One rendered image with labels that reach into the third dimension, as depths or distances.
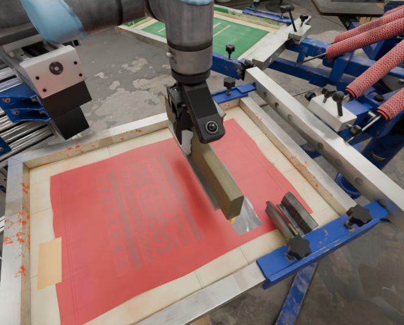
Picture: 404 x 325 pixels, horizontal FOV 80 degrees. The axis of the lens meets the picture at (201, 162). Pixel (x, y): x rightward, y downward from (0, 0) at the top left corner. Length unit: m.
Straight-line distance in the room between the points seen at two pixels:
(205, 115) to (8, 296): 0.51
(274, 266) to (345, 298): 1.20
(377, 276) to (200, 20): 1.72
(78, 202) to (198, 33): 0.52
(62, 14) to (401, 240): 2.04
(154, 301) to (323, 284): 1.27
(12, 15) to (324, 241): 0.92
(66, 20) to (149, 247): 0.46
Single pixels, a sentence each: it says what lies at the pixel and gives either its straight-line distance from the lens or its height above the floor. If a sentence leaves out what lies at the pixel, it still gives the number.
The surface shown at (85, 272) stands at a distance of 0.63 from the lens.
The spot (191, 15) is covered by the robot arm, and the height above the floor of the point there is 1.39.
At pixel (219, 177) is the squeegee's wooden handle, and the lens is 0.46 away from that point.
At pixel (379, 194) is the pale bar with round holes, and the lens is 0.70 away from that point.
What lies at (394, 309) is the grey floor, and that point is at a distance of 1.85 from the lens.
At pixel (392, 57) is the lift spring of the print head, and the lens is 1.00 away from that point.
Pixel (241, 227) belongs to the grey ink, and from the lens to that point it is 0.61.
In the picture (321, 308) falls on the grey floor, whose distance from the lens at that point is 1.66.
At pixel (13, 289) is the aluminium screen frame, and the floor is 0.99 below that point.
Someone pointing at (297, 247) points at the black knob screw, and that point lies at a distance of 0.51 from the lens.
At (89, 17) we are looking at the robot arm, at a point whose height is 1.39.
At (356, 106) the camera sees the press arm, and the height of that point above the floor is 1.04.
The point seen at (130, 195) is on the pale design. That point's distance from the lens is 0.68.
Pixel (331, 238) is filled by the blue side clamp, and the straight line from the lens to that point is 0.62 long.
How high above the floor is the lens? 1.51
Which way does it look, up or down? 50 degrees down
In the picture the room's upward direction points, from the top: straight up
